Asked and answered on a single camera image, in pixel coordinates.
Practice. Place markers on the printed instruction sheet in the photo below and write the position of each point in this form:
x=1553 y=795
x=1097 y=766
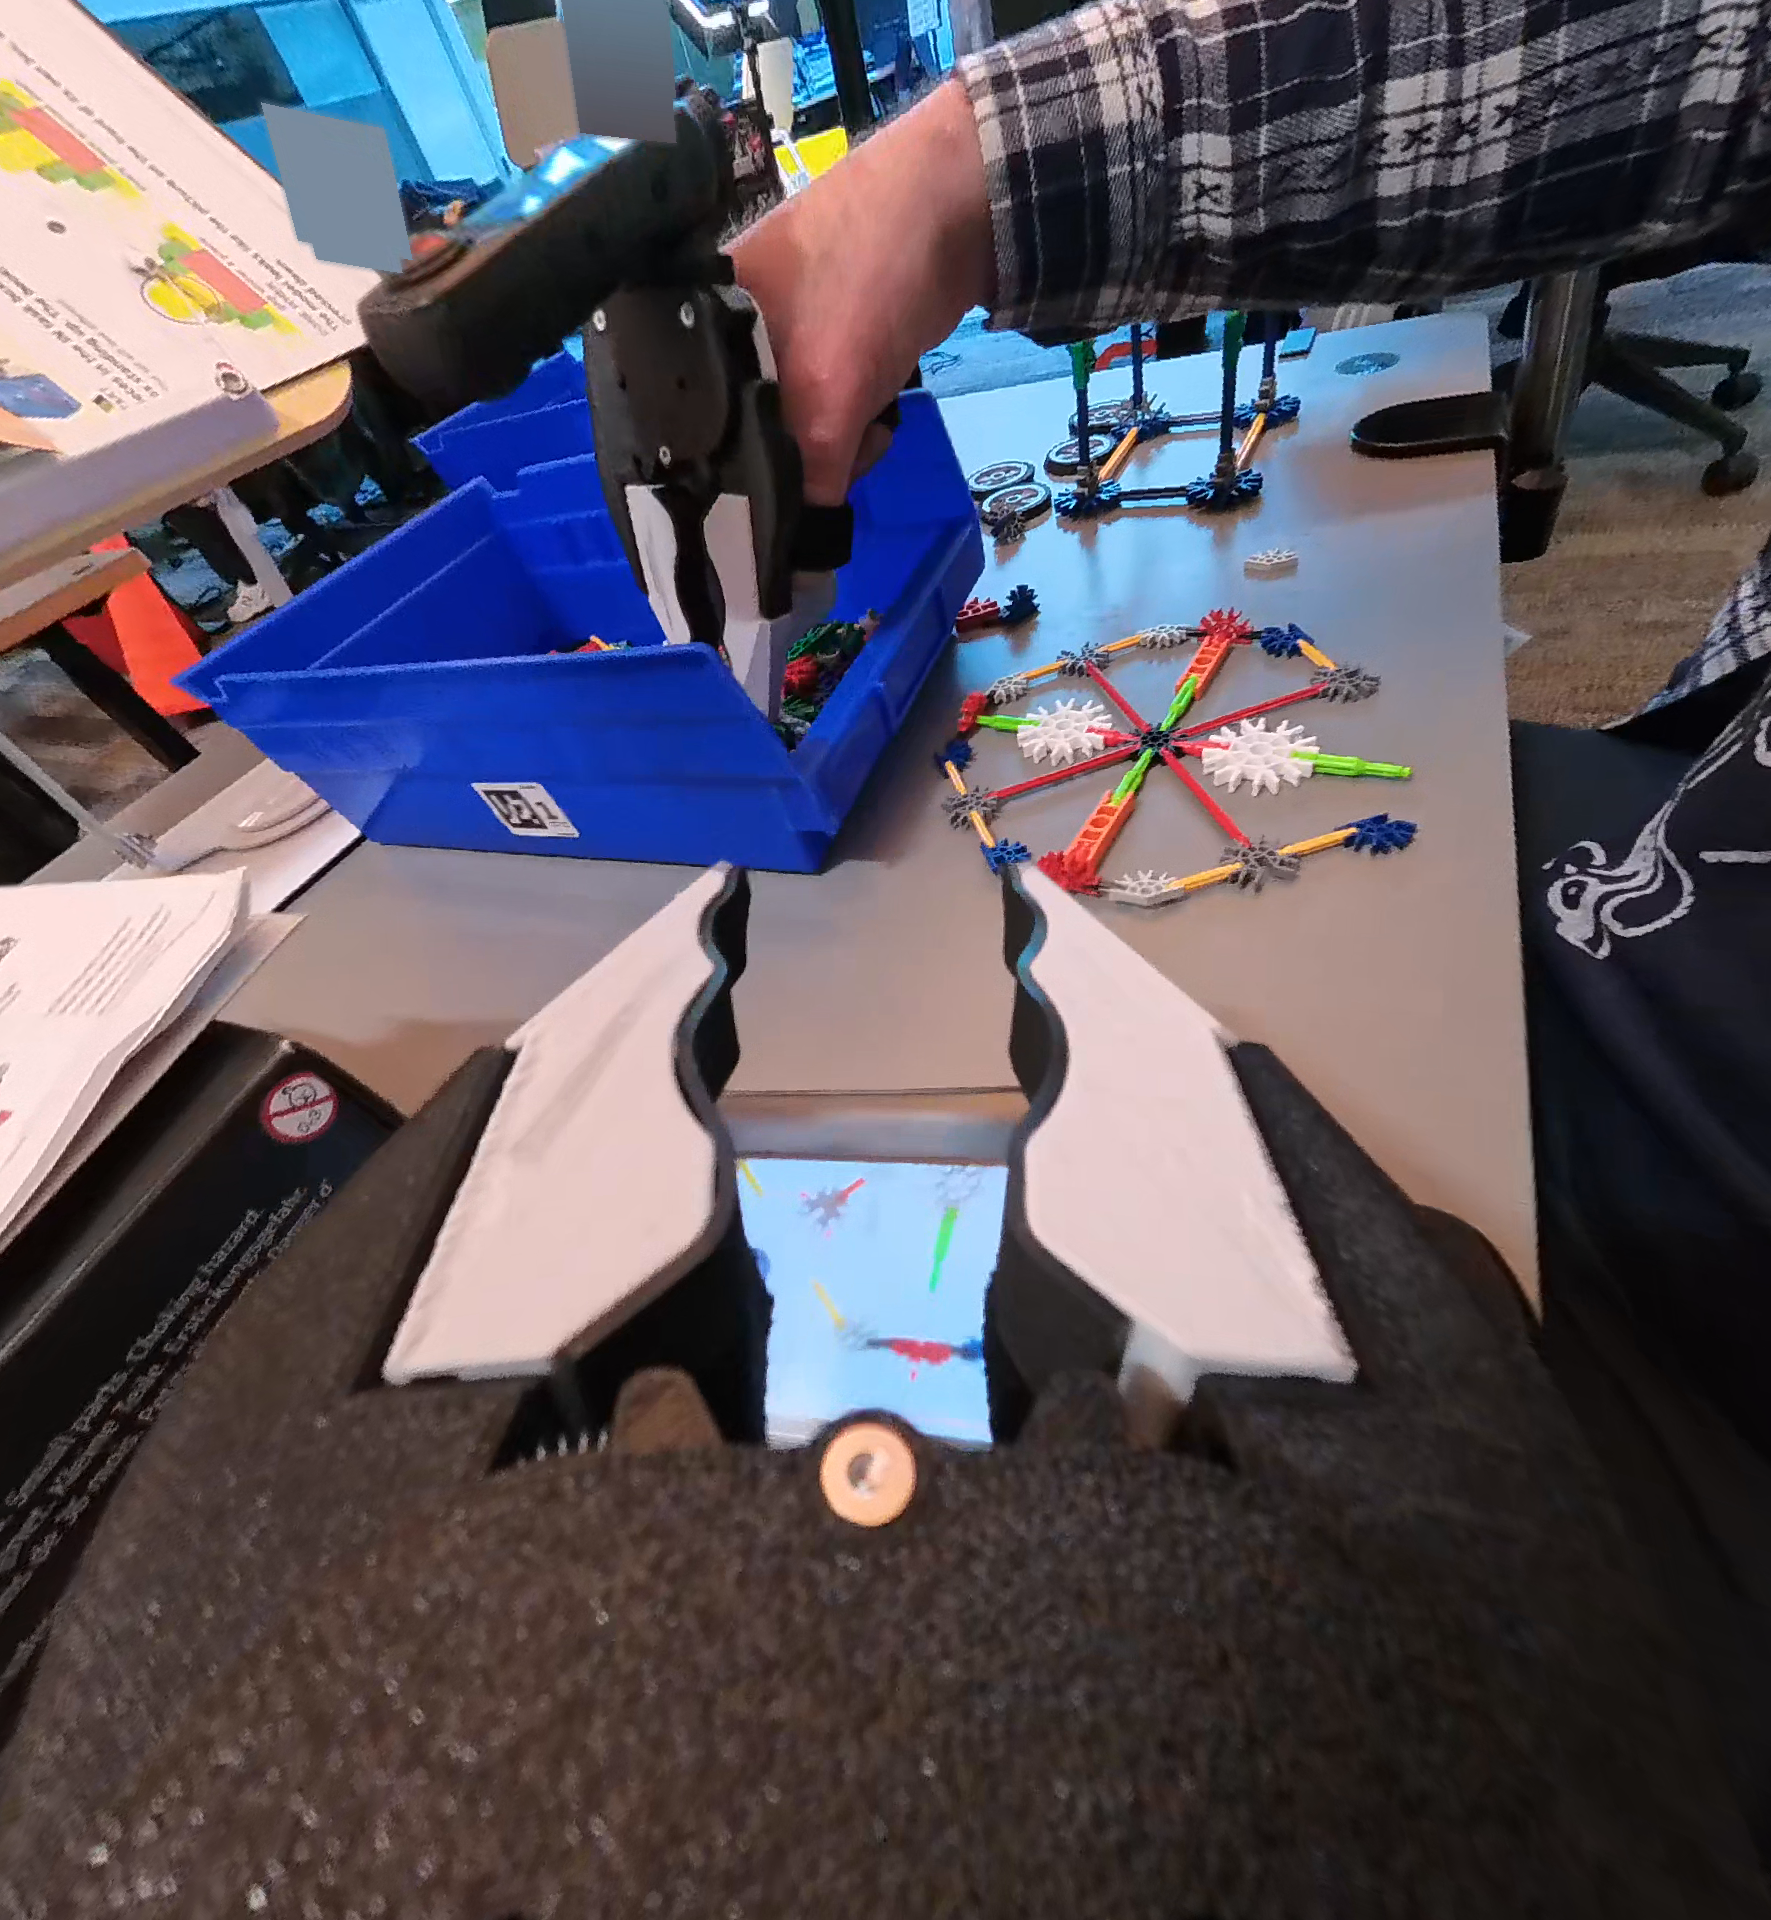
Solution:
x=74 y=224

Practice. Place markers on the wooden board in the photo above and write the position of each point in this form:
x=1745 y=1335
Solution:
x=120 y=480

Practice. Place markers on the white instruction booklet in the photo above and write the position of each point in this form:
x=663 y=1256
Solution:
x=60 y=1020

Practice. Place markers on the person's right hand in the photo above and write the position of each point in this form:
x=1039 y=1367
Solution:
x=869 y=285

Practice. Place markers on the wheeled toy rod model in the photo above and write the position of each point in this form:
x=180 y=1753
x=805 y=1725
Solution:
x=1221 y=488

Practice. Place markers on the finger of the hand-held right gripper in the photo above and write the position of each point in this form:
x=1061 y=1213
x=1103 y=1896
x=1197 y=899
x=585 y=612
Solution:
x=735 y=585
x=655 y=549

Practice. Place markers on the white stand base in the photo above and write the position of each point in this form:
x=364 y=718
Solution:
x=262 y=818

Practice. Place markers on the white connector piece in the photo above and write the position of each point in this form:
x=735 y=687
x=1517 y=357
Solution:
x=1271 y=561

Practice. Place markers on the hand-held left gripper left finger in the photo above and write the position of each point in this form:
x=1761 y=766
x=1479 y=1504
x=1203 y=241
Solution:
x=569 y=1185

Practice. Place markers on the red and blue connector piece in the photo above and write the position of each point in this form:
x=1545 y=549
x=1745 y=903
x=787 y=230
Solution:
x=981 y=612

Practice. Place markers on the person's right forearm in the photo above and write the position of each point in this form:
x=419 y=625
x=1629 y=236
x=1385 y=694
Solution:
x=1349 y=151

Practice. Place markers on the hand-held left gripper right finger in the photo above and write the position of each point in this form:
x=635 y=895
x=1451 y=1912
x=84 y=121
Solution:
x=1169 y=1185

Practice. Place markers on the black cardboard box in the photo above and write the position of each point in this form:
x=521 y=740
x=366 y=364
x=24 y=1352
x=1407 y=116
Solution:
x=150 y=1245

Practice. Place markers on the orange plastic object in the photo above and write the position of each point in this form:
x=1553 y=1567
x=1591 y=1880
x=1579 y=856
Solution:
x=150 y=630

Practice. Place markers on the colourful toy wheel model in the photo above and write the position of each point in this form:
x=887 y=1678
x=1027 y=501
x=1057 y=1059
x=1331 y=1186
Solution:
x=1155 y=738

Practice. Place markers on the blue plastic bin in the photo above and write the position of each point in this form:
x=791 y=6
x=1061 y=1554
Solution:
x=523 y=451
x=374 y=751

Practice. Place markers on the pile of colourful construction pieces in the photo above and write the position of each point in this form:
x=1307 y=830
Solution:
x=825 y=661

